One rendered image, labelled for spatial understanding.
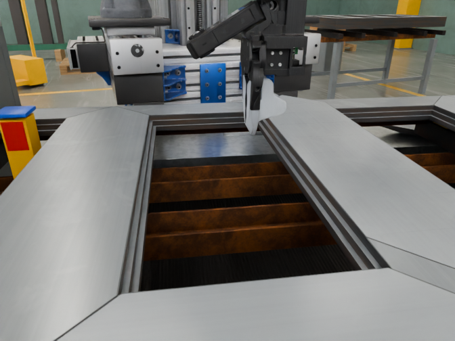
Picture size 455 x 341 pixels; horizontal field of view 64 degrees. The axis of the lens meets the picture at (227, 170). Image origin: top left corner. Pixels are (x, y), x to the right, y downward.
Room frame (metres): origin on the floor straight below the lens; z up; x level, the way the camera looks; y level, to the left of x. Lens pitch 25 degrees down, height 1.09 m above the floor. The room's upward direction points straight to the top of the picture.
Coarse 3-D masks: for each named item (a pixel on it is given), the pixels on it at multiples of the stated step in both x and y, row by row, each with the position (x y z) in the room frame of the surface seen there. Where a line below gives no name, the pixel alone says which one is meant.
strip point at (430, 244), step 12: (384, 240) 0.33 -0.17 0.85; (396, 240) 0.33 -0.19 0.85; (408, 240) 0.33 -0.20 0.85; (420, 240) 0.33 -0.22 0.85; (432, 240) 0.33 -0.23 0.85; (444, 240) 0.33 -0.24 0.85; (420, 252) 0.31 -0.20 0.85; (432, 252) 0.31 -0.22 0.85; (444, 252) 0.31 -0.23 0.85; (444, 264) 0.29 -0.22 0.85
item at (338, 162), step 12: (300, 156) 0.57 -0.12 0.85; (312, 156) 0.57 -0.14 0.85; (324, 156) 0.57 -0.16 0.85; (336, 156) 0.57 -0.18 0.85; (348, 156) 0.57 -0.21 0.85; (360, 156) 0.57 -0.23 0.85; (372, 156) 0.57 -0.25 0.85; (384, 156) 0.57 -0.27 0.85; (396, 156) 0.57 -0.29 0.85; (312, 168) 0.52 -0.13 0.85; (324, 168) 0.52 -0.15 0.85; (336, 168) 0.52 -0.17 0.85; (348, 168) 0.52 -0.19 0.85; (360, 168) 0.52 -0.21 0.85; (372, 168) 0.52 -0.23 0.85; (384, 168) 0.52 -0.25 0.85; (396, 168) 0.52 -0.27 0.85
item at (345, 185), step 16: (320, 176) 0.49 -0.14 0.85; (336, 176) 0.49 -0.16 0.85; (352, 176) 0.49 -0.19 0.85; (368, 176) 0.49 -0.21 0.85; (384, 176) 0.49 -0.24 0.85; (400, 176) 0.49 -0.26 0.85; (416, 176) 0.49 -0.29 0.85; (432, 176) 0.49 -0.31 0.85; (336, 192) 0.44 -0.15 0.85; (352, 192) 0.44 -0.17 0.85; (368, 192) 0.44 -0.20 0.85; (384, 192) 0.44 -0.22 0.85; (400, 192) 0.44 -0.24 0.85; (416, 192) 0.44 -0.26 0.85; (432, 192) 0.44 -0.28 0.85
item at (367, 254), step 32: (160, 128) 0.79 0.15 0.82; (192, 128) 0.80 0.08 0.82; (224, 128) 0.81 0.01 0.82; (448, 128) 0.82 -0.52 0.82; (288, 160) 0.60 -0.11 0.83; (320, 192) 0.46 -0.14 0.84; (352, 224) 0.37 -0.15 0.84; (128, 256) 0.32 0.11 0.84; (352, 256) 0.33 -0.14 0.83; (384, 256) 0.30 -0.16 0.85; (416, 256) 0.30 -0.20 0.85; (128, 288) 0.27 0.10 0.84; (448, 288) 0.26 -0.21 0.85
